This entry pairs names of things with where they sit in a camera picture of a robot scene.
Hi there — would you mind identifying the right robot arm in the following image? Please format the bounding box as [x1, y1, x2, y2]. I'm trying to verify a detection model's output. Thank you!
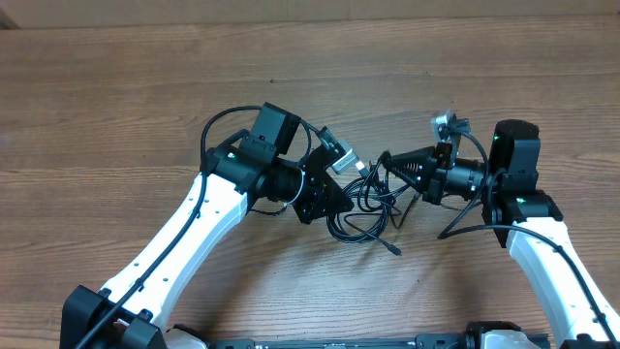
[381, 115, 619, 348]

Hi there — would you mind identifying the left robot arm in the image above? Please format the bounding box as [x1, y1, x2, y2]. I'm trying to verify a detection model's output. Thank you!
[60, 103, 364, 348]

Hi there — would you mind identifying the thin black USB cable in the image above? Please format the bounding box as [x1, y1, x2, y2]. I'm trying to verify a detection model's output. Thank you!
[343, 159, 422, 257]

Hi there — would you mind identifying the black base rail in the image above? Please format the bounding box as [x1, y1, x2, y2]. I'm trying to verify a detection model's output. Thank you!
[207, 333, 476, 349]

